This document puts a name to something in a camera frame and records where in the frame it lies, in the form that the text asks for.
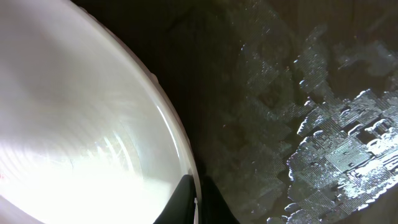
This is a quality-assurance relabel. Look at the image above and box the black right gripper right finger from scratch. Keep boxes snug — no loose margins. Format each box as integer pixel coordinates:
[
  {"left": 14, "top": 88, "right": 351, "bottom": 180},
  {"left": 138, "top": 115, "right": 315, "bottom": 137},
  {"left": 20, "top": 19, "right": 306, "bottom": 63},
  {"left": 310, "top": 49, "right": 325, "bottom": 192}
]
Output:
[{"left": 200, "top": 176, "right": 239, "bottom": 224}]

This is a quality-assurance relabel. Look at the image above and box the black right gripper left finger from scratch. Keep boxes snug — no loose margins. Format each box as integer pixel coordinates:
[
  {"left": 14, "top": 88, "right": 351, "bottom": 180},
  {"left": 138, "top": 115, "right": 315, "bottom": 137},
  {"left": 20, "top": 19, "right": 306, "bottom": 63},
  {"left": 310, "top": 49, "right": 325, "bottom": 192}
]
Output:
[{"left": 154, "top": 175, "right": 197, "bottom": 224}]

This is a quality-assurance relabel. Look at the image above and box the pink plate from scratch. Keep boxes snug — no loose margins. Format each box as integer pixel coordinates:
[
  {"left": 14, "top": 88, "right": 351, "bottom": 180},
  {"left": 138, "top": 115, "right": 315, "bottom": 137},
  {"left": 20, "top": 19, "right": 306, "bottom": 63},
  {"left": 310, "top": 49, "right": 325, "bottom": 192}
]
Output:
[{"left": 1, "top": 1, "right": 201, "bottom": 223}]

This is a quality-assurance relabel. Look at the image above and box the brown serving tray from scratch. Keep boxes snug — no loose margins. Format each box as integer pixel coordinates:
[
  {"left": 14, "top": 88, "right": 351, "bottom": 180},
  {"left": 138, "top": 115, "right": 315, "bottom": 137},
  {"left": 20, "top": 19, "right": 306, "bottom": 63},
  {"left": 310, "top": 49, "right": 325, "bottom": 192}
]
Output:
[{"left": 78, "top": 0, "right": 397, "bottom": 223}]

